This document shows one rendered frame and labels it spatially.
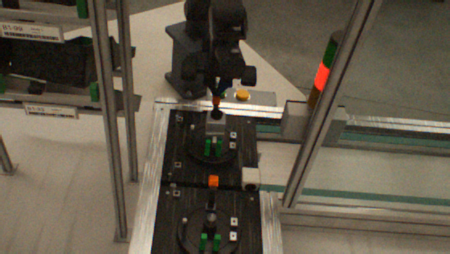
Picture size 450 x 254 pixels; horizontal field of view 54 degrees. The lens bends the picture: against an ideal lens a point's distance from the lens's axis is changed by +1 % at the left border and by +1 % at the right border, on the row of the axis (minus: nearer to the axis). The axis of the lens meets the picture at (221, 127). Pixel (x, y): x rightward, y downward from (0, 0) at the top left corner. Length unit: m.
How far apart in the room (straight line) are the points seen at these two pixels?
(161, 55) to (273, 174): 0.64
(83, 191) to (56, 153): 0.15
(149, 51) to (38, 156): 0.56
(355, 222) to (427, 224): 0.18
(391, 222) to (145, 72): 0.89
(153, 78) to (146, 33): 0.26
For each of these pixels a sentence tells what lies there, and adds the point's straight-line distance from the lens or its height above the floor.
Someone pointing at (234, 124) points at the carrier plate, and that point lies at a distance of 1.19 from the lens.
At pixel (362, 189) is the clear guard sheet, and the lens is 1.06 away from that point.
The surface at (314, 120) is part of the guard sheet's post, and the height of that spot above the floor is 1.25.
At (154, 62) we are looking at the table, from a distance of 1.55.
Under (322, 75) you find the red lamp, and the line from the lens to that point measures 0.81.
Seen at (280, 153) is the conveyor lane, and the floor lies 0.92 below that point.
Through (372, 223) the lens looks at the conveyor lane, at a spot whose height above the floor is 0.92.
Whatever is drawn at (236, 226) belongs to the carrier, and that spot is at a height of 1.00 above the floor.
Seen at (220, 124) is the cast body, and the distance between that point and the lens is 1.03.
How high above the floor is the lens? 1.83
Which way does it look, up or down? 46 degrees down
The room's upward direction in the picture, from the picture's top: 9 degrees clockwise
